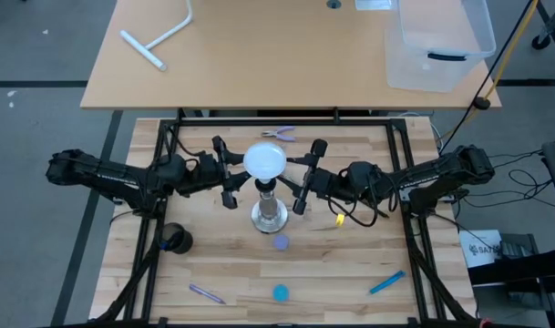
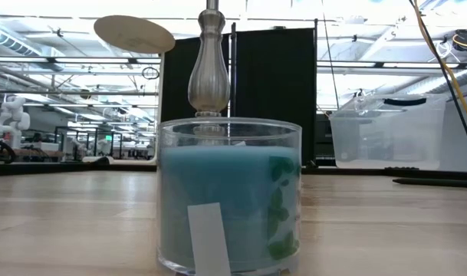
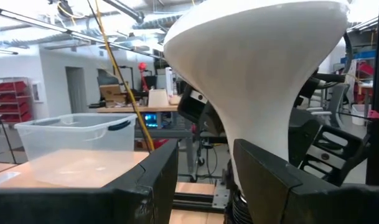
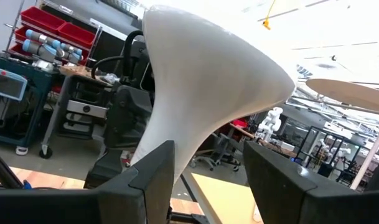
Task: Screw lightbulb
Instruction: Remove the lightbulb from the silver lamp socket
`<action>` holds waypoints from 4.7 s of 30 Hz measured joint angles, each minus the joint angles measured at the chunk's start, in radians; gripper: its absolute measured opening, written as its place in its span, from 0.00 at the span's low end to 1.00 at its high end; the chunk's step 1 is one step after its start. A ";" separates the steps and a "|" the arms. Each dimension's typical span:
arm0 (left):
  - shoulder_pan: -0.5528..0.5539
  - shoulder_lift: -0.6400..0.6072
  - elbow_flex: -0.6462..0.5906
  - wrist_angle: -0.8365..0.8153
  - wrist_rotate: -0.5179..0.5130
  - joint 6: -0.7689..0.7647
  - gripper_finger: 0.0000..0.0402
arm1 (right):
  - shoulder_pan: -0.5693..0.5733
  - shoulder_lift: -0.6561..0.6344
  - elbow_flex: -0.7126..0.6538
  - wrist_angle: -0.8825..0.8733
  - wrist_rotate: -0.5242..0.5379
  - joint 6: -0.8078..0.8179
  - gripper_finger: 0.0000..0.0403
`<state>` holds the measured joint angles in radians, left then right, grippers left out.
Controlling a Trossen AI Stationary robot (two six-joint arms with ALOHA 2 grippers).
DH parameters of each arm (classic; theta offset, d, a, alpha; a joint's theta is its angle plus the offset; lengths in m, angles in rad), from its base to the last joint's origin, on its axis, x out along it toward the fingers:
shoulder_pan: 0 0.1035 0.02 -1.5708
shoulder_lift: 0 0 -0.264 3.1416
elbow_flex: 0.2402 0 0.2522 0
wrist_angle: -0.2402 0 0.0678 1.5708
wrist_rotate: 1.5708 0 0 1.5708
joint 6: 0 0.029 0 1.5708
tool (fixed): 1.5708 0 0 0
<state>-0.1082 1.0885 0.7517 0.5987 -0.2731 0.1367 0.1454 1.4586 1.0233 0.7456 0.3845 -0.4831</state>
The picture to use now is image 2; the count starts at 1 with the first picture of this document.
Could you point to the black partition screen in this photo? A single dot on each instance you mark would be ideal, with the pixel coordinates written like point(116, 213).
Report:
point(279, 96)

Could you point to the black round ceiling device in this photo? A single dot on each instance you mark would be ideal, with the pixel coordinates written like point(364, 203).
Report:
point(464, 40)

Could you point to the round tan disc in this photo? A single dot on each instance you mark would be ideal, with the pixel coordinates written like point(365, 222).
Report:
point(135, 34)

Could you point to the black aluminium frame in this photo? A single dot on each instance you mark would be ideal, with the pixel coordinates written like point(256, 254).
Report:
point(26, 168)

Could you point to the black thin stick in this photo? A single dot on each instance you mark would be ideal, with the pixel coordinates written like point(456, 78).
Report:
point(440, 183)

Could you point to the clear plastic bin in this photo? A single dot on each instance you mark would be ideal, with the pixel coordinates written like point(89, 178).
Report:
point(390, 134)

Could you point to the blue candle glass jar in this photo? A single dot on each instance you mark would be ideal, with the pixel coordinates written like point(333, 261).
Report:
point(229, 199)

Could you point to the silver lamp stand black socket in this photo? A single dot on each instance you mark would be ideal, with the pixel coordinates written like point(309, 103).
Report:
point(209, 84)

